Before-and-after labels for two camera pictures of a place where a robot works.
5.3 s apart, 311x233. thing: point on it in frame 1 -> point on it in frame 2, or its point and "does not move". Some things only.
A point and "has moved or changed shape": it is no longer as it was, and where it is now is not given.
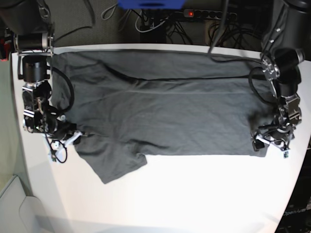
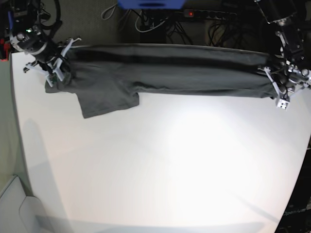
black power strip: [193, 12] does not move
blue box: [152, 4] does not move
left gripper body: [59, 134] -> [53, 66]
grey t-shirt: [124, 105] has moved or changed shape
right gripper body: [279, 133] -> [282, 80]
